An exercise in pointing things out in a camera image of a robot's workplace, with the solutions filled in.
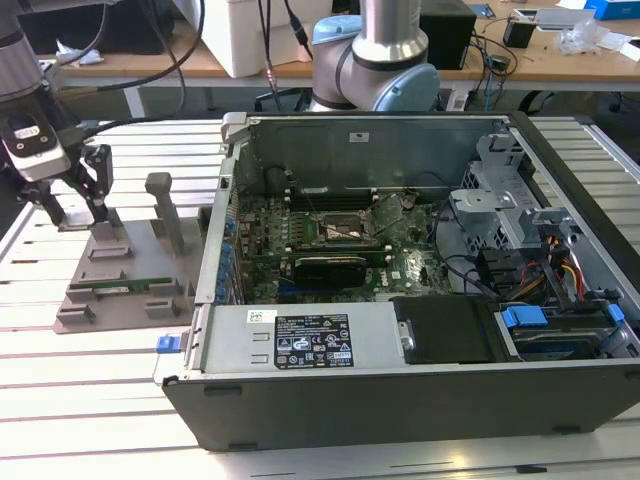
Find yellow red wire bundle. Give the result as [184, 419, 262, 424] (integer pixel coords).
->
[517, 234, 589, 304]

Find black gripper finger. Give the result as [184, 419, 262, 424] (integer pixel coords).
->
[69, 143, 114, 224]
[20, 180, 66, 229]

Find large black equipment case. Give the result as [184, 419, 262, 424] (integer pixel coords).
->
[17, 0, 174, 56]

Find black square box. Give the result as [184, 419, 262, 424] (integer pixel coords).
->
[418, 12, 479, 71]

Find clear plastic bags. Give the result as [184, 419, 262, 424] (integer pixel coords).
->
[552, 18, 629, 55]

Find large white box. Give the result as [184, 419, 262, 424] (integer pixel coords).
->
[174, 0, 321, 80]

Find grey parts rack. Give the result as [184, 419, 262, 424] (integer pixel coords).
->
[52, 172, 211, 336]

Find small black box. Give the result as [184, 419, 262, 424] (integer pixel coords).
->
[502, 17, 537, 50]

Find black open PC case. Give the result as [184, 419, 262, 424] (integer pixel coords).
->
[152, 110, 640, 454]

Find silver finned heatsink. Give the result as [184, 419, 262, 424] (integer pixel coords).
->
[399, 252, 434, 281]

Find wooden desk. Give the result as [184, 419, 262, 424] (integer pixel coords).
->
[439, 0, 640, 119]
[0, 17, 321, 121]

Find CPU socket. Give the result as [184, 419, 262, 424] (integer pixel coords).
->
[315, 210, 377, 243]

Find flat white device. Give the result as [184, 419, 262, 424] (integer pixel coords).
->
[512, 5, 599, 32]

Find blue cardboard box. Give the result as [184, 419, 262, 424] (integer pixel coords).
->
[593, 0, 640, 22]

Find crumpled white paper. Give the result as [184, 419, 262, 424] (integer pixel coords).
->
[53, 38, 105, 69]

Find black plastic drive cover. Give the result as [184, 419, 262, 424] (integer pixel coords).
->
[388, 294, 501, 366]

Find metal socket cover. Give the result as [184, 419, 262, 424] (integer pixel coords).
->
[366, 191, 405, 240]

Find silver power supply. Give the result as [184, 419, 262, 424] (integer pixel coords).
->
[197, 302, 404, 375]

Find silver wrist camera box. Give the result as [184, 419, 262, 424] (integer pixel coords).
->
[0, 113, 75, 183]

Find green motherboard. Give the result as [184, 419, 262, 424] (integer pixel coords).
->
[234, 192, 451, 304]

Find black graphics card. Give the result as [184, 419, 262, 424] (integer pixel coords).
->
[291, 253, 370, 290]

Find blue disk carrier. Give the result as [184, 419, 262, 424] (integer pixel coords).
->
[497, 302, 626, 362]

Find green RAM stick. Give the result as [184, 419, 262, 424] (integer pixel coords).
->
[69, 278, 174, 295]

